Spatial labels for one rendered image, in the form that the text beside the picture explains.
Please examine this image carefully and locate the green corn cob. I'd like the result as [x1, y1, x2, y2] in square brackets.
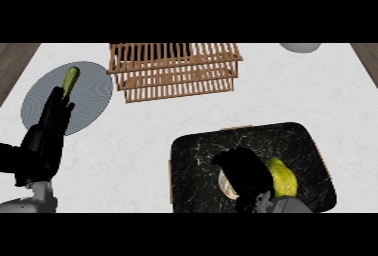
[61, 66, 82, 100]

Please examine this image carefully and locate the round grey placemat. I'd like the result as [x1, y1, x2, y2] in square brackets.
[20, 60, 116, 137]

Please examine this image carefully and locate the wooden tiered shelf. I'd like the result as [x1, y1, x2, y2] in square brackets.
[107, 43, 246, 104]

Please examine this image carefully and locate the black marble tray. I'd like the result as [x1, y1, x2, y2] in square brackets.
[169, 121, 339, 214]

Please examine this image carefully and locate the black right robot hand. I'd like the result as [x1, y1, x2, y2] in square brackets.
[212, 147, 277, 214]

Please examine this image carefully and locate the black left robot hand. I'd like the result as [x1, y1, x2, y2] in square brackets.
[0, 86, 77, 188]

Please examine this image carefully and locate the pale grey round bowl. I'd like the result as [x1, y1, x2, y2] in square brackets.
[280, 43, 324, 54]

